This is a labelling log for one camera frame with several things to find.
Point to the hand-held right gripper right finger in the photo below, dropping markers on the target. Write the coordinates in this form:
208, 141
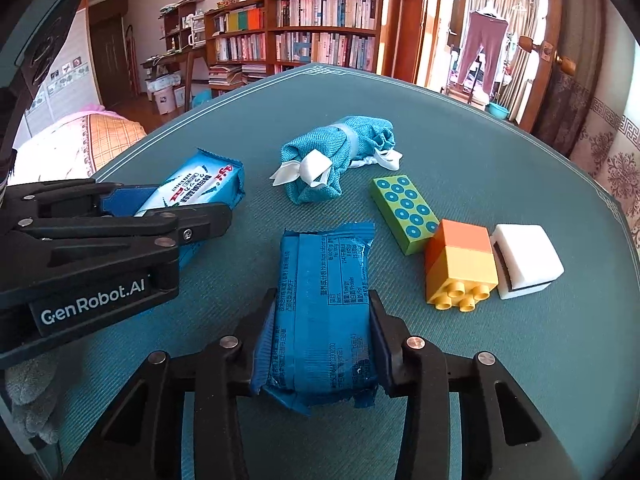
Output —
381, 332

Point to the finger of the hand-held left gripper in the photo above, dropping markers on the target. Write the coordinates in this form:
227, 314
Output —
125, 200
200, 220

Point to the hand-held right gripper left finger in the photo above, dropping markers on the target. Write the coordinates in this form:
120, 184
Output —
265, 332

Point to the light blue white snack packet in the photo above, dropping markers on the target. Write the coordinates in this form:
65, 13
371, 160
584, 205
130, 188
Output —
200, 185

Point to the teal cloth with ribbon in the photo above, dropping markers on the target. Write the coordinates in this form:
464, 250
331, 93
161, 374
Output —
325, 155

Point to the white sponge with dark stripe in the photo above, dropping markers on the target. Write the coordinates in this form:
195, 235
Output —
525, 260

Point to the person's left hand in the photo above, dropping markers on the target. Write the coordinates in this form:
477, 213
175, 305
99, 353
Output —
35, 400

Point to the orange plaid bedding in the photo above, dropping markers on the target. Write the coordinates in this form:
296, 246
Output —
115, 135

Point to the orange yellow toy brick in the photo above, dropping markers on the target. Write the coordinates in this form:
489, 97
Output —
462, 265

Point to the pale pink waste bin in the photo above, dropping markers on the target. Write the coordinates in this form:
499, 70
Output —
162, 100

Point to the white storage bin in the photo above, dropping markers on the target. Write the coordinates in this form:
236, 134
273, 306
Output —
179, 95

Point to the blue plastic stool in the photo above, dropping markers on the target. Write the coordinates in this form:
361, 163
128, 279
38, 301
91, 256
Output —
202, 96

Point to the green dotted toy brick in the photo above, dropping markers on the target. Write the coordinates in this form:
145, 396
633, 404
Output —
405, 210

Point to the dark wooden room door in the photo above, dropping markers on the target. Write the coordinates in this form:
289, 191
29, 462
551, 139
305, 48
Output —
112, 55

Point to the wooden side desk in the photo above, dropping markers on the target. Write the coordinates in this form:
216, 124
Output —
190, 60

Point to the rows of books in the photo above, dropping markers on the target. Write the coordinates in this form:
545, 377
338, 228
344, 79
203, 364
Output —
325, 15

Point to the teal wash basin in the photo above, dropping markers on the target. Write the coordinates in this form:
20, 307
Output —
497, 110

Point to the wooden bookshelf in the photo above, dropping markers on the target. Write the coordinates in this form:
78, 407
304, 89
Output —
390, 30

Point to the patterned beige curtain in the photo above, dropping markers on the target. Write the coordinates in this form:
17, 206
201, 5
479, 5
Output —
610, 160

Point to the wooden door with knob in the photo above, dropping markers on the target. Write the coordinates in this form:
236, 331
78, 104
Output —
570, 110

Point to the hanging pink pants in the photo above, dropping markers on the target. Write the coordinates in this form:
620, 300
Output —
480, 45

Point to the wooden door frame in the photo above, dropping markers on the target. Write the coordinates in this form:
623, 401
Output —
417, 20

